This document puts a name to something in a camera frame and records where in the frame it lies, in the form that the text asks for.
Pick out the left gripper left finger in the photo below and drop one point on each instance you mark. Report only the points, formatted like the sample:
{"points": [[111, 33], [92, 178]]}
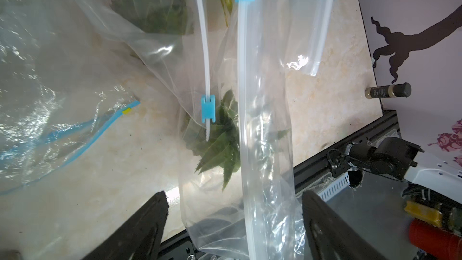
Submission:
{"points": [[139, 238]]}

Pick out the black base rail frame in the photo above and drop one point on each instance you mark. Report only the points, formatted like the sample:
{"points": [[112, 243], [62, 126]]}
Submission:
{"points": [[309, 174]]}

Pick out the zip bag with blue seal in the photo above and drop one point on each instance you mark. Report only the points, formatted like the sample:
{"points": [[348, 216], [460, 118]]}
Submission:
{"points": [[59, 90]]}

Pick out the rear left zip bag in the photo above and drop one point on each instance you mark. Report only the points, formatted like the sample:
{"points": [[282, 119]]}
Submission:
{"points": [[181, 41]]}

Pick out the clear zip bag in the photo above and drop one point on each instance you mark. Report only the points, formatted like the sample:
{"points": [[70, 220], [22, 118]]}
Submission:
{"points": [[257, 216]]}

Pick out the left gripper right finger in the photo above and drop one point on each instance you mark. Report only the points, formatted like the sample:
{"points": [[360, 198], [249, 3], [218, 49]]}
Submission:
{"points": [[329, 237]]}

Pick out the white slotted cable duct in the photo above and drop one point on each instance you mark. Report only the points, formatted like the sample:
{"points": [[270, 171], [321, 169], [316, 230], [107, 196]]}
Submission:
{"points": [[334, 188]]}

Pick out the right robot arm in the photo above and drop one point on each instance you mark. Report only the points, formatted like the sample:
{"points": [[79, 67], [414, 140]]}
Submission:
{"points": [[402, 161]]}

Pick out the spice jar right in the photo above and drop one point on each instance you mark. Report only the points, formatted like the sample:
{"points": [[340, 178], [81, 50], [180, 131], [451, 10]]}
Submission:
{"points": [[389, 91]]}

